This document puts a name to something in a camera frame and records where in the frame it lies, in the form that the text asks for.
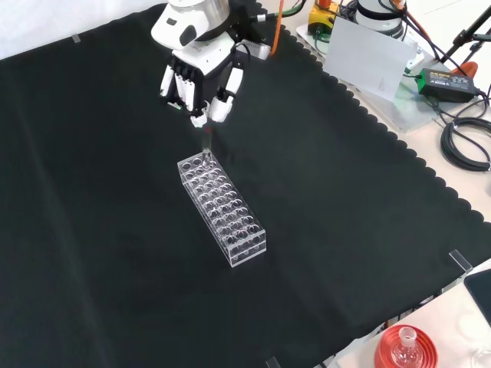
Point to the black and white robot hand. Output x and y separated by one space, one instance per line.
207 61

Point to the clear glass test tube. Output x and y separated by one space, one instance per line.
207 151

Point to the clear test tube rack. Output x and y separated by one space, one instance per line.
222 209

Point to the grey adapter box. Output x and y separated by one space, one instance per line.
258 48

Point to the yellow stop button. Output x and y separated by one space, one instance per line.
320 19

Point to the clear tape strip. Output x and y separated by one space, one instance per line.
76 38
461 261
273 362

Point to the pale board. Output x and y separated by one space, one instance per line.
364 53

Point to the black bench cloth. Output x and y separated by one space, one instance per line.
115 191

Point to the black power adapter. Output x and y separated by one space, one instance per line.
447 84

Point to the black tripod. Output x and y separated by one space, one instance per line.
466 32

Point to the orange tripod foot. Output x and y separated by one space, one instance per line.
468 68

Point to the round-bottom glass flask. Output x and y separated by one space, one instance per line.
406 350

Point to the black flat device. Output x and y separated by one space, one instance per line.
481 291

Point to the clear base plate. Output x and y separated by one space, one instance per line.
406 113

